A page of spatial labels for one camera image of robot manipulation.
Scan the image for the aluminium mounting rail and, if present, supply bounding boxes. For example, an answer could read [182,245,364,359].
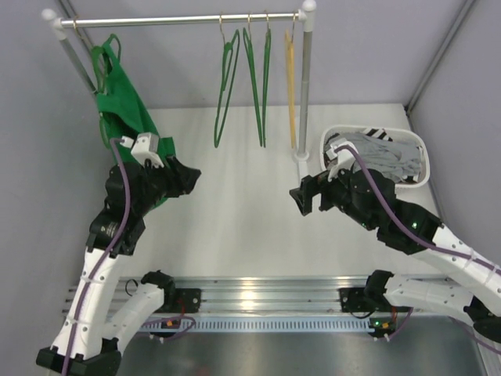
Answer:
[62,276,463,314]

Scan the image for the metal clothes rack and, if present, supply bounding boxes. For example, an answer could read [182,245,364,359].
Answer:
[41,1,317,161]

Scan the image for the green hanger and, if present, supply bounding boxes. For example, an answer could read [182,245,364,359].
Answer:
[243,13,264,148]
[213,15,240,148]
[261,19,272,148]
[72,16,110,149]

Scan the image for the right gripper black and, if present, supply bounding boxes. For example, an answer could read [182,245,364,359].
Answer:
[290,159,376,230]

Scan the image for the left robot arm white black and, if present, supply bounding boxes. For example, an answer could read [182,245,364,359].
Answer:
[36,155,202,375]

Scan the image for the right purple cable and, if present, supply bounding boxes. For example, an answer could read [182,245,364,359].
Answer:
[332,143,501,353]

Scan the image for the black white striped garment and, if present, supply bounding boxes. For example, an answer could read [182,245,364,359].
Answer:
[361,128,393,142]

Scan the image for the yellow hanger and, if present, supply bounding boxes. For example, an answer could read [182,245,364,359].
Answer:
[284,15,297,150]

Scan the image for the grey clothes in basket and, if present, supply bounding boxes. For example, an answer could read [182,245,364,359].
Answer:
[322,131,423,184]

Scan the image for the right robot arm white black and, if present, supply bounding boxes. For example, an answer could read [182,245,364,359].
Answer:
[289,168,500,342]

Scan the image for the green tank top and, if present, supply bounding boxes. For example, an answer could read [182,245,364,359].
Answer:
[96,34,159,140]

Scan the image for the white slotted cable duct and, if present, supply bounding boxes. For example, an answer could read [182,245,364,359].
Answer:
[139,315,393,334]

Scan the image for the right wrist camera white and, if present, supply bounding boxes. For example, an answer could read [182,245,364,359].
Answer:
[324,139,357,182]

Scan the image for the white laundry basket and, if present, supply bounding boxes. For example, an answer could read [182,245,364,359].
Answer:
[319,125,430,190]

